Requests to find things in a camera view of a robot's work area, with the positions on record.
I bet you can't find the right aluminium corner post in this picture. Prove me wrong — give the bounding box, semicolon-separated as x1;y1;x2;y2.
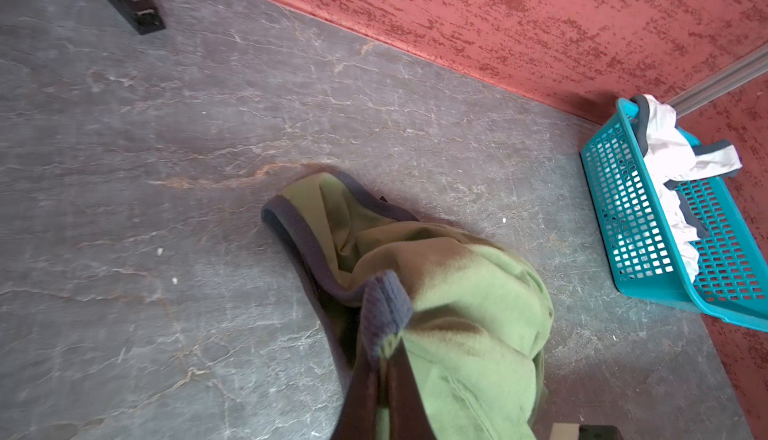
667;44;767;117

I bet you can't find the teal plastic basket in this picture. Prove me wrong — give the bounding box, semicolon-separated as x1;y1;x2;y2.
580;98;767;332

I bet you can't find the white grey-trimmed tank top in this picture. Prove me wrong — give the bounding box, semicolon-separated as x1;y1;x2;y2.
631;95;742;281

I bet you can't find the olive green tank top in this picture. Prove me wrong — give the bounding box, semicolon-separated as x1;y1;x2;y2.
261;171;554;439

